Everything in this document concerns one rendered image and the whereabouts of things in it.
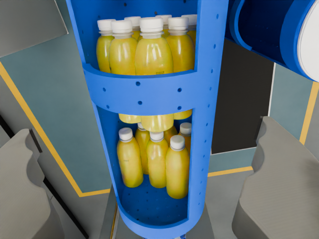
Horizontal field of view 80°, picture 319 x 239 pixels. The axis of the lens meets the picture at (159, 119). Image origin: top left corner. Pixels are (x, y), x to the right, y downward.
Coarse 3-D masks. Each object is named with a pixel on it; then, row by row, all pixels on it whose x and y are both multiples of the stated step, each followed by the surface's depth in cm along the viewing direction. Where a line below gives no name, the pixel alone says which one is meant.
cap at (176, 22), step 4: (168, 20) 36; (172, 20) 35; (176, 20) 35; (180, 20) 34; (184, 20) 35; (188, 20) 36; (168, 24) 36; (172, 24) 35; (176, 24) 35; (180, 24) 35; (184, 24) 35; (188, 24) 36; (172, 28) 36; (176, 28) 35; (180, 28) 35; (184, 28) 35
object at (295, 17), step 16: (240, 0) 77; (256, 0) 111; (272, 0) 96; (288, 0) 85; (304, 0) 45; (240, 16) 121; (256, 16) 114; (272, 16) 99; (288, 16) 49; (304, 16) 44; (240, 32) 123; (256, 32) 108; (272, 32) 95; (288, 32) 49; (256, 48) 91; (272, 48) 86; (288, 48) 50; (288, 64) 55
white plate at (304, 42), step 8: (312, 8) 42; (312, 16) 43; (304, 24) 44; (312, 24) 44; (304, 32) 45; (312, 32) 45; (304, 40) 46; (312, 40) 46; (304, 48) 47; (312, 48) 47; (304, 56) 48; (312, 56) 48; (304, 64) 49; (312, 64) 49; (304, 72) 50; (312, 72) 50
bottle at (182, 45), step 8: (176, 32) 35; (184, 32) 36; (168, 40) 36; (176, 40) 36; (184, 40) 36; (192, 40) 37; (176, 48) 36; (184, 48) 36; (192, 48) 37; (176, 56) 36; (184, 56) 36; (192, 56) 37; (176, 64) 37; (184, 64) 37; (192, 64) 38; (176, 72) 38; (184, 112) 43
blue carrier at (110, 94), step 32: (96, 0) 42; (128, 0) 46; (160, 0) 47; (192, 0) 44; (224, 0) 29; (96, 32) 43; (224, 32) 33; (96, 64) 45; (96, 96) 35; (128, 96) 31; (160, 96) 30; (192, 96) 32; (192, 128) 37; (192, 160) 40; (128, 192) 66; (160, 192) 66; (192, 192) 46; (128, 224) 55; (160, 224) 56; (192, 224) 54
